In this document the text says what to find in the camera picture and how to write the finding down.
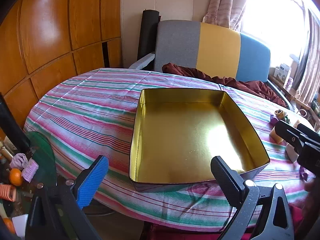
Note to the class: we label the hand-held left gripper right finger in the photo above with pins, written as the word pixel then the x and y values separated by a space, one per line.
pixel 226 180

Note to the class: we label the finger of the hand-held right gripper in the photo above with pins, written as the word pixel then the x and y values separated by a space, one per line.
pixel 311 135
pixel 287 132

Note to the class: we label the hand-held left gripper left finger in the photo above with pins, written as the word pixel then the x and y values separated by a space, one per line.
pixel 91 180

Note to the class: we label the plastic-wrapped white bundle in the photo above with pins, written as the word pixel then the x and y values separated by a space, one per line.
pixel 291 154

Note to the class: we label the brown box with yellow interior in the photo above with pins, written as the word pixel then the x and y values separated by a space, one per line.
pixel 190 135

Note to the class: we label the tan rectangular block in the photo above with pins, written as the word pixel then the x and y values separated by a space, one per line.
pixel 275 135

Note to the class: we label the purple wrapped candy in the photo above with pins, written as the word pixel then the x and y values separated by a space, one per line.
pixel 272 119
pixel 303 173

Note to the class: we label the green glass side table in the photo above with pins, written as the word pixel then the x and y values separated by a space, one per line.
pixel 42 155

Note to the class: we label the person's red garment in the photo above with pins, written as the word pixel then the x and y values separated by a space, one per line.
pixel 298 216

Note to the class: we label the white cardboard box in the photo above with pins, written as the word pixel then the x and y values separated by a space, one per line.
pixel 282 72

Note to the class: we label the striped tablecloth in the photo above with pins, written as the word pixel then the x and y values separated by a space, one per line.
pixel 87 115

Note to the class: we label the beige striped curtain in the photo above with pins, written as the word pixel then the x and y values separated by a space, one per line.
pixel 311 62

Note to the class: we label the purple knitted scrunchie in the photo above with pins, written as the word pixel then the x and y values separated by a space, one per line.
pixel 18 160

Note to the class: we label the tangerine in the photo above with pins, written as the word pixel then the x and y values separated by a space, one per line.
pixel 15 176

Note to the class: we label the maroon cloth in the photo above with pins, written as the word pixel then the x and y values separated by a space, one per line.
pixel 225 80

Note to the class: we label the white cup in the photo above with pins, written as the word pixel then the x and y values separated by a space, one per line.
pixel 20 226

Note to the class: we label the black pole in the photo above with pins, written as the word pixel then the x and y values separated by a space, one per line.
pixel 12 125

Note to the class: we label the grey yellow blue sofa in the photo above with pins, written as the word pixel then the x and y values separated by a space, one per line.
pixel 217 47

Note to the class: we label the window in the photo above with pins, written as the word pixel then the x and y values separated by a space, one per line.
pixel 275 17

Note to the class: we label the beige patterned curtain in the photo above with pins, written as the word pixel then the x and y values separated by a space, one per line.
pixel 225 0

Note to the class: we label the black rolled mat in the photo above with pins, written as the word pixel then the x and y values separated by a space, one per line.
pixel 147 35

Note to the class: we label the wooden wardrobe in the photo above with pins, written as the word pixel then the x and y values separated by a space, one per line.
pixel 50 30

